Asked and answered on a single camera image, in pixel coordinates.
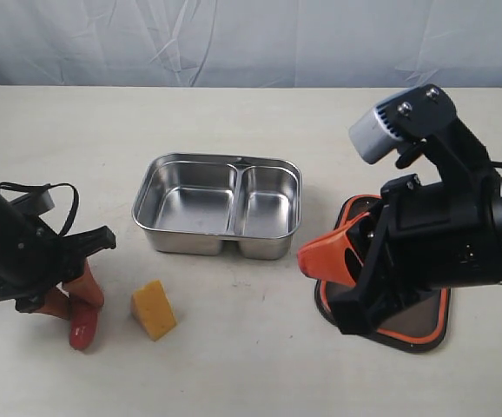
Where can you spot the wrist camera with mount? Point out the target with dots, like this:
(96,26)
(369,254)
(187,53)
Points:
(33,204)
(424,121)

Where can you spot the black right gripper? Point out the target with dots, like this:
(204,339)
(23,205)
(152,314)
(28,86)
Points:
(424,238)

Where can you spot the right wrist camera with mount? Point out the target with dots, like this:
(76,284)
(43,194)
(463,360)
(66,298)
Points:
(424,121)

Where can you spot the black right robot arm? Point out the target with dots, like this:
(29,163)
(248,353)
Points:
(414,241)

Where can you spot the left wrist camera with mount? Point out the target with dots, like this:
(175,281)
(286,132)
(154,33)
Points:
(33,204)

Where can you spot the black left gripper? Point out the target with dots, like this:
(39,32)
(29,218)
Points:
(31,268)

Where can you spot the red toy sausage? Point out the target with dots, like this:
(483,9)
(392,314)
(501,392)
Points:
(83,324)

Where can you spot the yellow toy cheese wedge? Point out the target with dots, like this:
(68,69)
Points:
(152,310)

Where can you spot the stainless steel lunch box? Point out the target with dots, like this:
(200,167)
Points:
(191,203)

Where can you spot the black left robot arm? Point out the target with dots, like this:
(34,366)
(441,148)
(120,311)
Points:
(12,222)

